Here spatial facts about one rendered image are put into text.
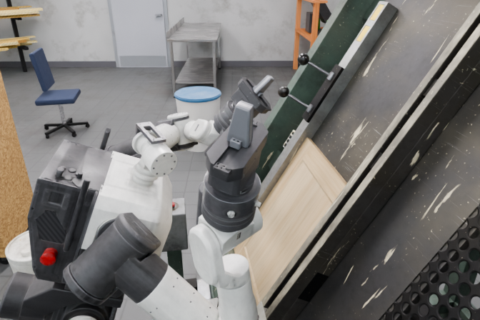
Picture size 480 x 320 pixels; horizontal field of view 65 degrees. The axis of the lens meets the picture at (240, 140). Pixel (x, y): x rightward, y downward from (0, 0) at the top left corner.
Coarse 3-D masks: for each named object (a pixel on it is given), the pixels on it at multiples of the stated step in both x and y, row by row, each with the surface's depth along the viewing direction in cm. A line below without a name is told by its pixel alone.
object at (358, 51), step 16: (384, 16) 110; (368, 32) 111; (352, 48) 115; (368, 48) 113; (352, 64) 114; (336, 80) 116; (336, 96) 118; (320, 112) 119; (304, 128) 121; (288, 144) 126; (288, 160) 124; (272, 176) 127
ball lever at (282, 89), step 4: (280, 88) 121; (284, 88) 121; (288, 88) 122; (280, 92) 121; (284, 92) 120; (288, 92) 121; (284, 96) 122; (292, 96) 121; (296, 100) 121; (304, 104) 121; (308, 108) 120; (312, 108) 119
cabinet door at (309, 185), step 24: (312, 144) 117; (288, 168) 124; (312, 168) 111; (288, 192) 118; (312, 192) 106; (336, 192) 96; (264, 216) 125; (288, 216) 112; (312, 216) 102; (264, 240) 119; (288, 240) 107; (264, 264) 113; (264, 288) 108
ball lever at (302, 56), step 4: (300, 56) 118; (304, 56) 117; (308, 56) 118; (300, 60) 118; (304, 60) 117; (308, 60) 118; (300, 64) 119; (304, 64) 118; (312, 64) 118; (316, 68) 118; (320, 68) 118; (324, 72) 117; (328, 72) 117; (332, 72) 116; (328, 76) 117; (332, 76) 116
